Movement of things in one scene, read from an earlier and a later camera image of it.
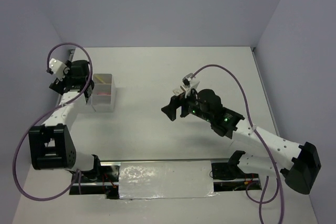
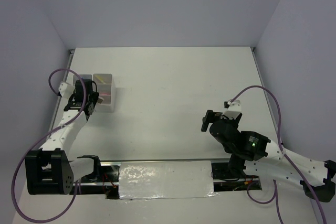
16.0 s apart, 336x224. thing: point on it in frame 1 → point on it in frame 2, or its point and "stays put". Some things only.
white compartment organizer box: x=104 y=93 stays put
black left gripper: x=59 y=85 → x=72 y=98
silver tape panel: x=168 y=179 stays put
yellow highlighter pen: x=100 y=78 stays put
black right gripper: x=176 y=102 → x=210 y=115
